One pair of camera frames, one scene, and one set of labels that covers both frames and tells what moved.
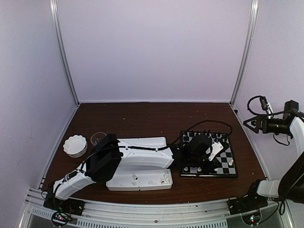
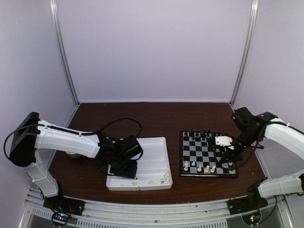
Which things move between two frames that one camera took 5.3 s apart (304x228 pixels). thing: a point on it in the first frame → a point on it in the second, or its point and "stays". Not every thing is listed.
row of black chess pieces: (204, 133) stays
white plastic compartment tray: (141, 169) stays
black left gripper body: (196, 161) → (121, 168)
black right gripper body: (282, 128) → (247, 139)
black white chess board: (225, 166) stays
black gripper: (266, 105) → (224, 140)
